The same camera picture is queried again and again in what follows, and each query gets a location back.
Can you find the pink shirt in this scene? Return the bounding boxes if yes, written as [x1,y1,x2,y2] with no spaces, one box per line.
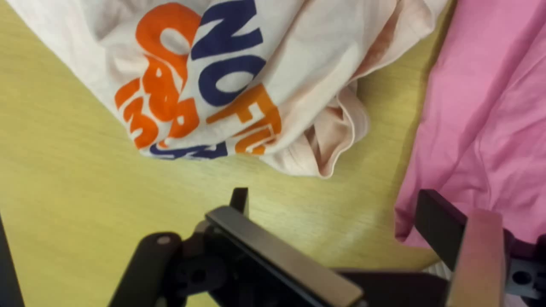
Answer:
[392,0,546,251]

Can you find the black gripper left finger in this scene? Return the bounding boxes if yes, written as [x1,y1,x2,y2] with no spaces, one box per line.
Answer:
[107,186,365,307]

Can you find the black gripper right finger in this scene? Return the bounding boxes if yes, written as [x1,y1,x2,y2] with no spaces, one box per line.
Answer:
[412,187,546,307]

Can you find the peach shirt with orange print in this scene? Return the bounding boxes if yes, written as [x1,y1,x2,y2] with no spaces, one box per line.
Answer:
[6,0,452,179]

